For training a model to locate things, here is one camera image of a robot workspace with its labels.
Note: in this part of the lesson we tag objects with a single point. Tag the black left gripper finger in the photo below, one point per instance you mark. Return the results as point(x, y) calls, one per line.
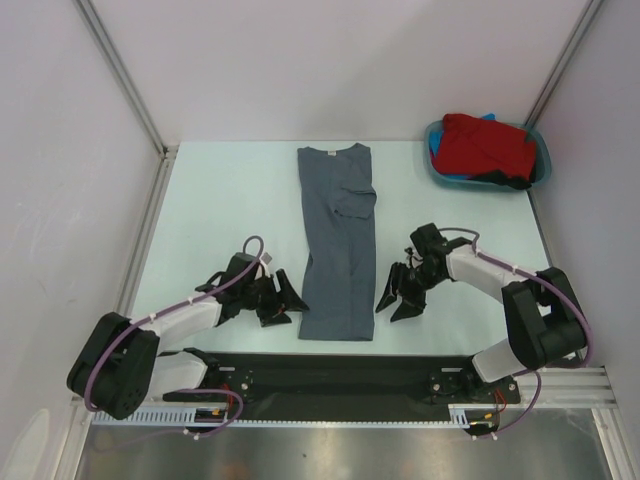
point(290, 300)
point(275, 320)

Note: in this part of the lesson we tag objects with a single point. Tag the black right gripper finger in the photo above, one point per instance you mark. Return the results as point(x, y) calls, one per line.
point(407, 310)
point(390, 291)

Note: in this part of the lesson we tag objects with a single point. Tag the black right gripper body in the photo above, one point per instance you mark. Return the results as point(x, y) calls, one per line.
point(420, 278)

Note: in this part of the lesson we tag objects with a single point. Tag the grey blue t shirt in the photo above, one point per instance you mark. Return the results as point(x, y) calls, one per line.
point(338, 204)

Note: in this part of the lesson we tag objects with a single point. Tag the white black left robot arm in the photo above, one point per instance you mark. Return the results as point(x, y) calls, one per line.
point(150, 345)

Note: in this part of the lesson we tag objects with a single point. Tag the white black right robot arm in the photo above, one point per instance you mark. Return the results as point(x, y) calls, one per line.
point(543, 318)

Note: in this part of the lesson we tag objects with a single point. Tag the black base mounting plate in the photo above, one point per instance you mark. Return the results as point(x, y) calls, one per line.
point(350, 408)

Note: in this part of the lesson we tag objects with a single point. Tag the black t shirt in basket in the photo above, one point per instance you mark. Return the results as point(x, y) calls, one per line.
point(505, 179)

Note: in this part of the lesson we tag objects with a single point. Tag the red t shirt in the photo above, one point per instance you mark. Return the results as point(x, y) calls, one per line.
point(473, 146)

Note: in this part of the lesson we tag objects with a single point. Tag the blue plastic basket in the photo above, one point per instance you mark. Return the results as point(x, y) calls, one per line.
point(432, 137)

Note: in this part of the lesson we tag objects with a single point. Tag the slotted grey cable duct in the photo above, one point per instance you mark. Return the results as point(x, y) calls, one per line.
point(193, 417)

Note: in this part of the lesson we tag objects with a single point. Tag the left aluminium corner post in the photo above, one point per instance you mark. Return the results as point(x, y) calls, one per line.
point(116, 65)

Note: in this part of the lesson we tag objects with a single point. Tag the aluminium corner post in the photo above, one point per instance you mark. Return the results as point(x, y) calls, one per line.
point(578, 34)
point(116, 65)

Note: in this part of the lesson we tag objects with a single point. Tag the aluminium front frame rail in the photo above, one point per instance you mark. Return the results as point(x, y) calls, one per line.
point(557, 387)

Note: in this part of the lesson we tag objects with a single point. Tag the right aluminium corner post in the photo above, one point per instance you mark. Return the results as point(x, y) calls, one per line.
point(578, 34)

